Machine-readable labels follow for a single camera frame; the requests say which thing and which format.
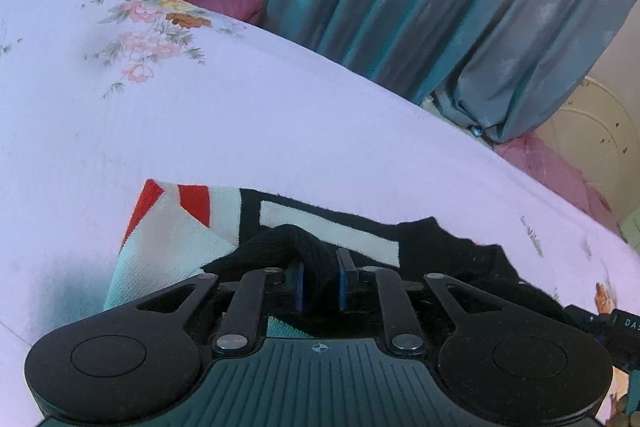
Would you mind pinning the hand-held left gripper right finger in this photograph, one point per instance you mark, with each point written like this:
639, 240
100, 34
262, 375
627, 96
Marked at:
343, 283

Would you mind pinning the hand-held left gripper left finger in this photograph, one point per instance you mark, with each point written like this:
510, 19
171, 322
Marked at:
299, 288

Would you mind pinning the striped knit sweater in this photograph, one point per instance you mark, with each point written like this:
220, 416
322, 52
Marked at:
350, 232

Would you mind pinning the person's right hand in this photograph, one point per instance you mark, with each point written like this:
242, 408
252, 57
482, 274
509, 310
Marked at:
603, 298

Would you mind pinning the pink mattress cover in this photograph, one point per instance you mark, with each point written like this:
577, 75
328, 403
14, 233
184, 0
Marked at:
550, 167

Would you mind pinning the floral bed sheet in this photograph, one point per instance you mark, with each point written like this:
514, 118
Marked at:
150, 117

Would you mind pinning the white metal bed frame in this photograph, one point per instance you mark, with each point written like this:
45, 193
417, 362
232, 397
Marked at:
600, 132

